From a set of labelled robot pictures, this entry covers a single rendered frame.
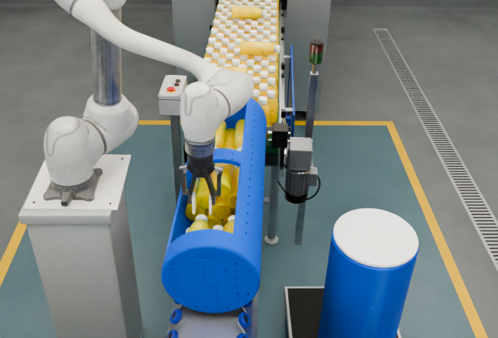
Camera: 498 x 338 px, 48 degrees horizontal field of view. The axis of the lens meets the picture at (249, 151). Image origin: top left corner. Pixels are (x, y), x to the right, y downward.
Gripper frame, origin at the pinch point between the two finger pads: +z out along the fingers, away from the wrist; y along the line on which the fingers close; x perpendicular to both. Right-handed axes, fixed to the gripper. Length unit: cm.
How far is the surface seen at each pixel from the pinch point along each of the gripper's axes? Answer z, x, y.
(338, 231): 13.6, 5.1, 44.5
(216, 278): 6.9, -24.2, 6.5
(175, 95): 7, 81, -22
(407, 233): 14, 6, 67
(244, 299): 14.8, -24.4, 14.7
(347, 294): 30, -7, 48
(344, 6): 114, 493, 102
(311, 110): 27, 107, 41
